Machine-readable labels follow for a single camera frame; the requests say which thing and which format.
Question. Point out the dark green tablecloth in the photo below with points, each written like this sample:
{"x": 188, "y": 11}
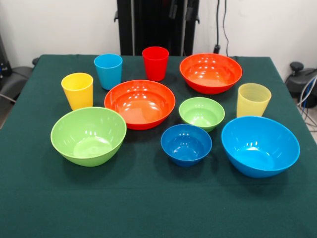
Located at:
{"x": 148, "y": 198}

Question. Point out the large green bowl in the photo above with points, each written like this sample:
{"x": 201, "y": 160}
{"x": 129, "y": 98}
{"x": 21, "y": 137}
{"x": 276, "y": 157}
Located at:
{"x": 86, "y": 138}

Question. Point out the light blue cup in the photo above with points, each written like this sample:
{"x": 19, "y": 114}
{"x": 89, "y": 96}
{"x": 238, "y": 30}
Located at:
{"x": 108, "y": 74}

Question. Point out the black chair base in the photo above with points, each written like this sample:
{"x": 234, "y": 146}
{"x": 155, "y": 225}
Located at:
{"x": 297, "y": 79}

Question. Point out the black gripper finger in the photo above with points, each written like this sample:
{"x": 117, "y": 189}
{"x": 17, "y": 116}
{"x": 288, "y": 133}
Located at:
{"x": 172, "y": 8}

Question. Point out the translucent yellow cup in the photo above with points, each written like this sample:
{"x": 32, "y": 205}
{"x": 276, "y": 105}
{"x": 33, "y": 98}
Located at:
{"x": 252, "y": 104}

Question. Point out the orange bowl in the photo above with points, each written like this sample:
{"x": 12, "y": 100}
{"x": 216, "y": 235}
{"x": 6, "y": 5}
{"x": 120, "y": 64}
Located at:
{"x": 140, "y": 109}
{"x": 210, "y": 74}

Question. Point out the black chair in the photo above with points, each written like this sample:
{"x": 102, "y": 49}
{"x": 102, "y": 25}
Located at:
{"x": 17, "y": 79}

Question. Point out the small green bowl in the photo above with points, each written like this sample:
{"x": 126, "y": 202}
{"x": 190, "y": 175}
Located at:
{"x": 201, "y": 114}

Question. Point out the red cup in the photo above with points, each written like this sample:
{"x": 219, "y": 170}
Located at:
{"x": 155, "y": 67}

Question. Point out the small dark blue bowl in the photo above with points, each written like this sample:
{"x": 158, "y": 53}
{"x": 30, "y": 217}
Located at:
{"x": 185, "y": 146}

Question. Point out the opaque yellow cup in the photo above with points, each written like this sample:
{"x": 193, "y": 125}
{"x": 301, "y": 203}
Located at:
{"x": 78, "y": 96}

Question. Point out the large light blue bowl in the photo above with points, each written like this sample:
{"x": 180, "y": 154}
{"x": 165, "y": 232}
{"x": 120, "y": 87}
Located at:
{"x": 260, "y": 148}

